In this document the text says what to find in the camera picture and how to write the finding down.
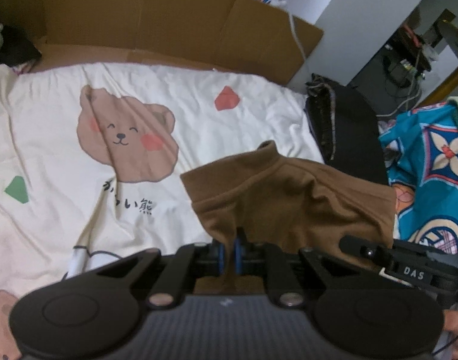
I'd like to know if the cream bear print bedsheet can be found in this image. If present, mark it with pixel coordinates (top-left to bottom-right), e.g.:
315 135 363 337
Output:
0 63 323 359

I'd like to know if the brown printed t-shirt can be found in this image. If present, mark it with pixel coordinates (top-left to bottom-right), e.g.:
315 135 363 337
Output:
179 140 397 295

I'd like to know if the black folded garment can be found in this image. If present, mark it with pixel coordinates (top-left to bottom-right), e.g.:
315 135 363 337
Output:
305 73 389 185

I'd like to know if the brown cardboard sheet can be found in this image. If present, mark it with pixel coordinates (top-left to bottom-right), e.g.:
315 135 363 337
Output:
0 0 323 85

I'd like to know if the teal cartoon print blanket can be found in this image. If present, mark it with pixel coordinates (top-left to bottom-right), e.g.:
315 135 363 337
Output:
380 102 458 254

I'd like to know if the dark grey pillow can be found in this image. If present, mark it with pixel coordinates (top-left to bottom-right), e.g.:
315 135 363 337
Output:
0 26 41 68

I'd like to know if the white power cable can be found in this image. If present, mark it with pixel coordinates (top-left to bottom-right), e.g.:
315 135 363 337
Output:
264 0 309 63

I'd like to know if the gold round side table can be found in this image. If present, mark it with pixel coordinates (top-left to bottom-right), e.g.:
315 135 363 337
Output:
417 19 458 106

